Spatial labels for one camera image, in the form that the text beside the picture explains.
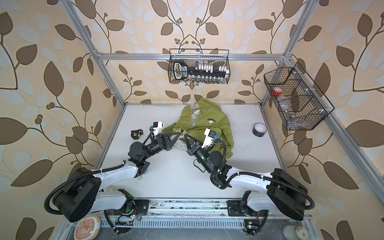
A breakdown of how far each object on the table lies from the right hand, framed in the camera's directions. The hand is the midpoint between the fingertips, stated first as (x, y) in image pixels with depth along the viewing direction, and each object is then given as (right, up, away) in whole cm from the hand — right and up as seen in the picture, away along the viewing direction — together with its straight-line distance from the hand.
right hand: (184, 137), depth 68 cm
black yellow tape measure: (-35, -2, +31) cm, 47 cm away
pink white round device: (-44, -41, -1) cm, 60 cm away
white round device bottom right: (+46, -38, -8) cm, 60 cm away
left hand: (-2, +1, -2) cm, 3 cm away
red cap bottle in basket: (+50, +24, +12) cm, 57 cm away
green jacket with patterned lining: (+4, +8, +34) cm, 35 cm away
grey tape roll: (+50, +1, +36) cm, 62 cm away
